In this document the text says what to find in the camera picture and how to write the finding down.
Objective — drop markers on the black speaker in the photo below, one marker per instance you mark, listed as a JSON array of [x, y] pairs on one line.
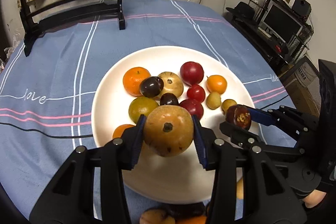
[[302, 8]]

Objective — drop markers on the blue striped tablecloth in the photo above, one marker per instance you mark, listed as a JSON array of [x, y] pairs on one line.
[[46, 97]]

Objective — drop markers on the small yellow-green fruit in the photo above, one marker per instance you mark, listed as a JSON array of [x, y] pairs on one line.
[[226, 104]]

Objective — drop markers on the large beige potato-like fruit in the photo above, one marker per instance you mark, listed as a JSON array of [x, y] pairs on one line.
[[168, 130]]

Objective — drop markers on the dark red plum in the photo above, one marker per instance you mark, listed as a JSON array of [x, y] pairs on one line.
[[192, 73]]

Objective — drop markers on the computer monitor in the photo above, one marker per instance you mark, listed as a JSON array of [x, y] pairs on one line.
[[282, 24]]

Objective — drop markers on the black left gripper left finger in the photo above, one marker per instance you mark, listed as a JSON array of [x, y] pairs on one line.
[[68, 198]]

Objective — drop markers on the small dark plum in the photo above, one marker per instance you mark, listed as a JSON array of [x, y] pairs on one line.
[[169, 99]]

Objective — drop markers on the dark brown mangosteen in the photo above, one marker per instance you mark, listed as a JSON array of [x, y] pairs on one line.
[[240, 116]]

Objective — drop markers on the dark purple fruit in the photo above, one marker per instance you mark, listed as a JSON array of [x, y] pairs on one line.
[[185, 210]]

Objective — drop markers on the tan mangosteen-like fruit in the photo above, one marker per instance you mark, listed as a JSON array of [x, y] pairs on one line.
[[171, 84]]

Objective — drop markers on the green-yellow tomato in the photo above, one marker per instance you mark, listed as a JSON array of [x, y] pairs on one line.
[[141, 106]]

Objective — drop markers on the orange fruit on plate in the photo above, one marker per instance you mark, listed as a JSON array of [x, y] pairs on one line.
[[120, 129]]

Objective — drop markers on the small red tomato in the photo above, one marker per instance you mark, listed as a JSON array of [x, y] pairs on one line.
[[196, 92]]

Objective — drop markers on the person right hand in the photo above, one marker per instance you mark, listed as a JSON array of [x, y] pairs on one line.
[[314, 198]]

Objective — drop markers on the small tan fruit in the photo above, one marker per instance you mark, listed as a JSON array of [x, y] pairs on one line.
[[213, 101]]

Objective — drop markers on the dark purple plum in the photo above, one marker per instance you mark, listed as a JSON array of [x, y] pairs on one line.
[[151, 87]]

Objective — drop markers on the white oval plate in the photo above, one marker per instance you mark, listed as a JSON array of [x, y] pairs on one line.
[[177, 179]]

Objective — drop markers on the black desk shelf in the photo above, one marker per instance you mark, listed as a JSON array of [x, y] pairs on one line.
[[247, 19]]

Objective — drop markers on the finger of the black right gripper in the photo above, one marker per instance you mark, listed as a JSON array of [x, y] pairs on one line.
[[287, 119], [247, 140]]

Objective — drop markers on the large orange mandarin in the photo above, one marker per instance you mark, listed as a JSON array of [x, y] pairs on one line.
[[133, 78]]

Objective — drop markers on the small orange fruit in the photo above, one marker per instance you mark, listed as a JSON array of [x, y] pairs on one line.
[[216, 83]]

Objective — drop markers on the pale beige round fruit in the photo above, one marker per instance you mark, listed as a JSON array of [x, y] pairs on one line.
[[240, 189]]

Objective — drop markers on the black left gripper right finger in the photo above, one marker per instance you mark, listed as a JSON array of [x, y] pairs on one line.
[[268, 198]]

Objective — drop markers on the cardboard box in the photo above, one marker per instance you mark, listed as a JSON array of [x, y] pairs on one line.
[[301, 81]]

